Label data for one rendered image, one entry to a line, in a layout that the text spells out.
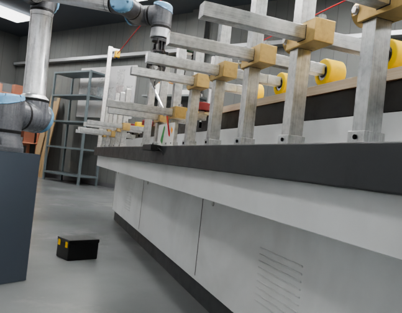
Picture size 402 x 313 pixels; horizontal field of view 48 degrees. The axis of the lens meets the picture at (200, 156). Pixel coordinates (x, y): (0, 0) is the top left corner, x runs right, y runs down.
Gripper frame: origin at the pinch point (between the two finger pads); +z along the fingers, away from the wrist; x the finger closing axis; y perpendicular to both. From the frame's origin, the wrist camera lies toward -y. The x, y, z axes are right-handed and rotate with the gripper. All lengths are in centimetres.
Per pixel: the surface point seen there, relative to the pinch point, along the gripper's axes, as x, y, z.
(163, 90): 7.5, -10.1, 0.8
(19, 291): -48, -6, 99
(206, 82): 9.0, 47.1, 4.8
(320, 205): 8, 127, 41
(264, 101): 27, 60, 11
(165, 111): 2.1, 18.6, 14.4
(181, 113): 8.0, 22.1, 14.9
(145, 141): 6.9, -36.2, 25.6
